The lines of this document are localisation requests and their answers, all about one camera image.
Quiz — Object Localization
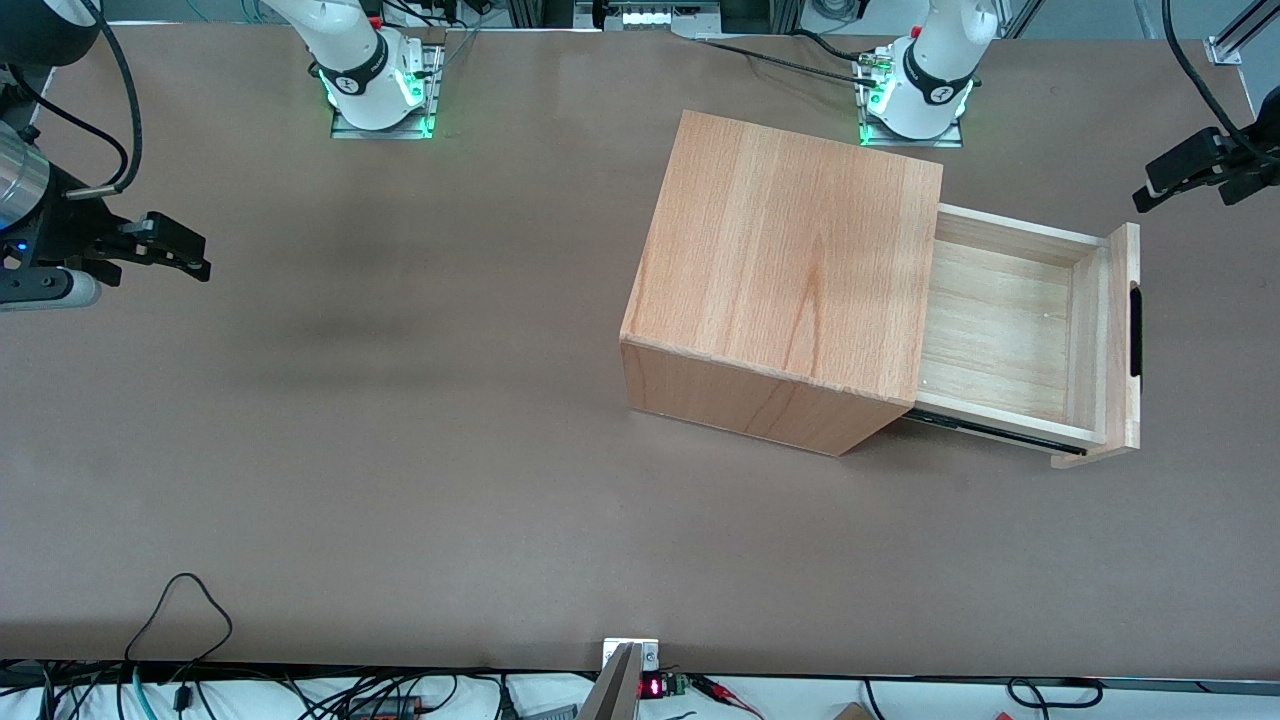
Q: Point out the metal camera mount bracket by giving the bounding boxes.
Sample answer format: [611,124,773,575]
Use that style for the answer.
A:
[580,638,662,720]

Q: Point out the black metal drawer slide rail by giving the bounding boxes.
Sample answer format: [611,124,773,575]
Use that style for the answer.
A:
[905,407,1088,457]

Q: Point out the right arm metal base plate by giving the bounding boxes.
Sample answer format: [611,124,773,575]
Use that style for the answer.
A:
[330,40,443,140]

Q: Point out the orange and black device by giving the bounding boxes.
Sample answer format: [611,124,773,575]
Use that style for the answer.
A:
[345,694,423,720]

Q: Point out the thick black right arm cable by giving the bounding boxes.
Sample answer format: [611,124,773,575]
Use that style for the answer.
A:
[65,0,144,199]

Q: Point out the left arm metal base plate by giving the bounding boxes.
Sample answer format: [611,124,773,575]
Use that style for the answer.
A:
[855,55,965,149]

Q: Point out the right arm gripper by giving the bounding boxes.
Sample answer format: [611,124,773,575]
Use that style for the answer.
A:
[0,168,212,288]

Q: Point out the long black straight cable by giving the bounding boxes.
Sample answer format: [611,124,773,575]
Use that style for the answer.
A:
[697,38,871,84]

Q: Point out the aluminium extrusion bar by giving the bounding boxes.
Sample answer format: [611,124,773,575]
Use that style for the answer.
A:
[1204,0,1280,67]

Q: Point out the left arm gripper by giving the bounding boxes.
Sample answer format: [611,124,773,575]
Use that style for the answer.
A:
[1133,124,1280,213]

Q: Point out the short black curved cable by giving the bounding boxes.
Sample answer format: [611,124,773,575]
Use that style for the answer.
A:
[790,28,883,65]

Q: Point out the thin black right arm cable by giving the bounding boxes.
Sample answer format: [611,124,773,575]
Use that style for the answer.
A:
[5,65,131,181]

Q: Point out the black looped cable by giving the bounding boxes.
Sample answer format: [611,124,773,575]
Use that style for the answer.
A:
[124,573,234,691]

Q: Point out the red and black clip leads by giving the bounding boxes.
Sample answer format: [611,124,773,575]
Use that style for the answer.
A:
[688,676,763,720]

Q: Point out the white lit power strip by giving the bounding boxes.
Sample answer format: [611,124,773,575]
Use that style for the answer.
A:
[618,4,723,30]

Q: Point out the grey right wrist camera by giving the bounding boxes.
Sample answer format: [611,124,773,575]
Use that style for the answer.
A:
[0,268,102,312]

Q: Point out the wooden drawer with black handle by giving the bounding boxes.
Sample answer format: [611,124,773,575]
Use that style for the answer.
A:
[905,203,1144,469]

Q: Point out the black coiled cable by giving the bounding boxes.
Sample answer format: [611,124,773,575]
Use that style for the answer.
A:
[1005,677,1106,710]

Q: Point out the wooden drawer cabinet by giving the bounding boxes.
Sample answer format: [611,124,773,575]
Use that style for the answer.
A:
[620,110,944,458]

